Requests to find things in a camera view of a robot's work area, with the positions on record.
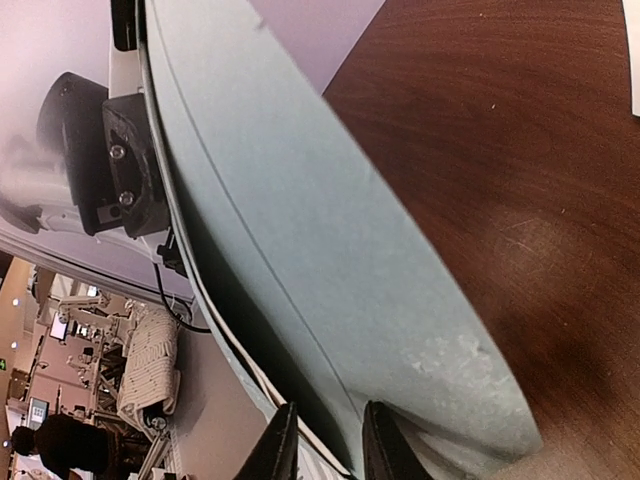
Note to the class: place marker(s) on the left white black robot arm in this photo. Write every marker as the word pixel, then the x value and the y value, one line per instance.
pixel 92 167

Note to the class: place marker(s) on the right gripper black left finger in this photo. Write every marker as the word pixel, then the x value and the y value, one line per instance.
pixel 274 457

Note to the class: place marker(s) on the white patterned cloth cover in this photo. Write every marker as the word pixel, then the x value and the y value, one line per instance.
pixel 150 376

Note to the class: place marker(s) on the person in dark clothes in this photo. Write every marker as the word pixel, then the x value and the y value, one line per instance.
pixel 65 445

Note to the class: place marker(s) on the light blue envelope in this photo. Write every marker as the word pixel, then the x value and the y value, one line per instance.
pixel 300 255

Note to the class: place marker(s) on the white paper sheet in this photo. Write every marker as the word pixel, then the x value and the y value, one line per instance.
pixel 632 18

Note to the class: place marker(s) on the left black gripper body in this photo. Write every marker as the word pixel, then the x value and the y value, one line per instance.
pixel 133 163

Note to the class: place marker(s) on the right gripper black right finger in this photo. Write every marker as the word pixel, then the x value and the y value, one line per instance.
pixel 387 455

